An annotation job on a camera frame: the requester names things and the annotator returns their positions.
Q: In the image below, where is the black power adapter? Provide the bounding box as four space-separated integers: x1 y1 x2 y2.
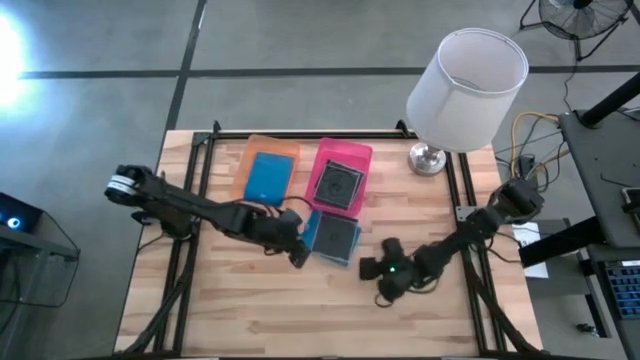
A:
517 154 539 191

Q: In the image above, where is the yellow cable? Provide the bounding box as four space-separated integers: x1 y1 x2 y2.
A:
510 112 561 186

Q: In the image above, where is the pink translucent plastic bin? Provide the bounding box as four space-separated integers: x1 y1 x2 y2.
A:
304 137 375 219

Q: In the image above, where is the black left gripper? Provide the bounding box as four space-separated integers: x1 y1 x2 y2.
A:
259 209 311 270

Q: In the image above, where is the black device blue light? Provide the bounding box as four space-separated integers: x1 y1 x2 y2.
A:
0 192 44 234

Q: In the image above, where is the blue plastic media case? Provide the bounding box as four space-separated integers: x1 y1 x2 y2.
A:
301 208 362 268
243 151 296 208

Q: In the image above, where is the backlit keyboard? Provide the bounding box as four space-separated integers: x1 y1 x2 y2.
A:
604 262 640 321

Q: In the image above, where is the black pole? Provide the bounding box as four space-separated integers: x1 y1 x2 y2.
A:
579 72 640 127

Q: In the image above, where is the grey desk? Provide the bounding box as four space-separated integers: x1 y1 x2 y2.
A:
558 108 640 249

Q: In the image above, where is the white shade table lamp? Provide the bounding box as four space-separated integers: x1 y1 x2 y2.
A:
405 27 530 177

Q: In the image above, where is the black desk support bar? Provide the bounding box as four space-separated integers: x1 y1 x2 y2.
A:
519 217 606 269

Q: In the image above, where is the white paper sheet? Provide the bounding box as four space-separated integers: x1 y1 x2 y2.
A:
512 222 550 279

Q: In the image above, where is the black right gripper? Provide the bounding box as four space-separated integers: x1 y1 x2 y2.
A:
359 238 426 304

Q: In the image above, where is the orange translucent plastic bin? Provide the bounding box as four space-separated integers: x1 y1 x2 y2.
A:
233 133 302 209

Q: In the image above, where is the black metal table frame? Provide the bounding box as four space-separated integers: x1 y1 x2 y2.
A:
117 119 539 359

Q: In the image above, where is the black floor fan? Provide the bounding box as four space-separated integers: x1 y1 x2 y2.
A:
518 0 635 62

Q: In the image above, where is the black wire cart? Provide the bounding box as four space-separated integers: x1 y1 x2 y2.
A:
0 209 81 360

